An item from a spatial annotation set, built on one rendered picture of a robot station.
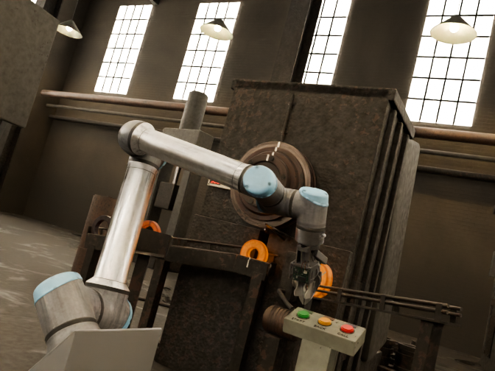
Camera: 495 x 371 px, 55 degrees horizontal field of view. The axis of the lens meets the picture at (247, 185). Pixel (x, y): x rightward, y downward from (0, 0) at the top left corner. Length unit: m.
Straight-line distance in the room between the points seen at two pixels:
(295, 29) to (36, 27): 2.94
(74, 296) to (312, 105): 1.73
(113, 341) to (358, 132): 1.70
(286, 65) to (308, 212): 4.49
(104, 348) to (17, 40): 3.46
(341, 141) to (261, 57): 8.05
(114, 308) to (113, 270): 0.13
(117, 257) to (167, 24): 11.05
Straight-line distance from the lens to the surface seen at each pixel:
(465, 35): 7.66
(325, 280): 2.14
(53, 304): 1.52
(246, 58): 10.74
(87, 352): 1.36
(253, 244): 2.52
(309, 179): 2.44
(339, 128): 2.63
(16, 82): 4.52
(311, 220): 1.44
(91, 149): 12.60
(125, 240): 1.69
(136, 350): 1.48
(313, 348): 1.58
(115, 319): 1.68
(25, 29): 4.57
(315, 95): 2.75
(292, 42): 5.96
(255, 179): 1.35
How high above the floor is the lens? 0.78
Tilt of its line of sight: 7 degrees up
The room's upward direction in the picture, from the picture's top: 15 degrees clockwise
